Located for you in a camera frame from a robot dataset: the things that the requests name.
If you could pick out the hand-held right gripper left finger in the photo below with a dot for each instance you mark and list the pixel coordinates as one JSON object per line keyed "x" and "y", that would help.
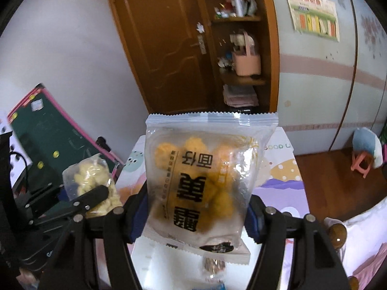
{"x": 137, "y": 217}

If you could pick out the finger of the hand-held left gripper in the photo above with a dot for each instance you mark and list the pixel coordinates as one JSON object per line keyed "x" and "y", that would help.
{"x": 90, "y": 195}
{"x": 39, "y": 192}

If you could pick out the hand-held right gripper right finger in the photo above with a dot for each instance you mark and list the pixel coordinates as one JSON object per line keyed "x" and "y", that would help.
{"x": 252, "y": 220}

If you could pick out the clear pale snack packet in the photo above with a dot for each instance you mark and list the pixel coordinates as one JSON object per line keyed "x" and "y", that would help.
{"x": 87, "y": 172}

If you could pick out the translucent yellow ball snack packet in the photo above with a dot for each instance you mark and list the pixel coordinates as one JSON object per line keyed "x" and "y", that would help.
{"x": 208, "y": 169}

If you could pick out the small clear wrapped snack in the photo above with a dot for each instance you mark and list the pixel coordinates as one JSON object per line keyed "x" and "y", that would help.
{"x": 213, "y": 265}

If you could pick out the small blue snack packet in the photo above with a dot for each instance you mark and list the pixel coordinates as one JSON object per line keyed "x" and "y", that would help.
{"x": 217, "y": 285}

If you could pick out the brown round object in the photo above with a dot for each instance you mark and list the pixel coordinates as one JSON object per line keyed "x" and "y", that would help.
{"x": 336, "y": 234}

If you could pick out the pink stool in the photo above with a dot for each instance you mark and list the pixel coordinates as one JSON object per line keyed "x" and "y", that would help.
{"x": 361, "y": 164}

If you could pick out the stack of folded towels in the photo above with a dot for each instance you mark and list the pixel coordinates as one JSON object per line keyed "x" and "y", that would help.
{"x": 240, "y": 96}

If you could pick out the pink cloth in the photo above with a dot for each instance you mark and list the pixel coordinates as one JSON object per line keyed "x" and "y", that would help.
{"x": 373, "y": 265}

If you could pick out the blue and white cushion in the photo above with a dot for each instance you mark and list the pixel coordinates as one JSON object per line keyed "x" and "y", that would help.
{"x": 367, "y": 143}

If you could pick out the pale floral wardrobe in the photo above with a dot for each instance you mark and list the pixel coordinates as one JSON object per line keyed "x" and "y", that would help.
{"x": 317, "y": 90}

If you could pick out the pink basket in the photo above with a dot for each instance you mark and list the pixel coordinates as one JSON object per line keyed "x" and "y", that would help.
{"x": 246, "y": 62}

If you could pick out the brown wooden door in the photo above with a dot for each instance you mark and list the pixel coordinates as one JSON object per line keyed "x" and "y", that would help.
{"x": 157, "y": 36}

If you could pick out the brown wooden shelf cabinet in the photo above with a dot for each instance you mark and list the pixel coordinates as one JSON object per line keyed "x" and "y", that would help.
{"x": 270, "y": 36}

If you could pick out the white bottle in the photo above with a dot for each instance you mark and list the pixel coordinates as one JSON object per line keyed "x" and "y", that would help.
{"x": 238, "y": 6}

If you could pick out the green chalkboard with pink frame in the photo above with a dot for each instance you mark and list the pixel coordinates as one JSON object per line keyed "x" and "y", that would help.
{"x": 45, "y": 127}

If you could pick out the wall poster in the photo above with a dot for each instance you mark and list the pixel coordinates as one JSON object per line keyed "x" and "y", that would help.
{"x": 314, "y": 9}

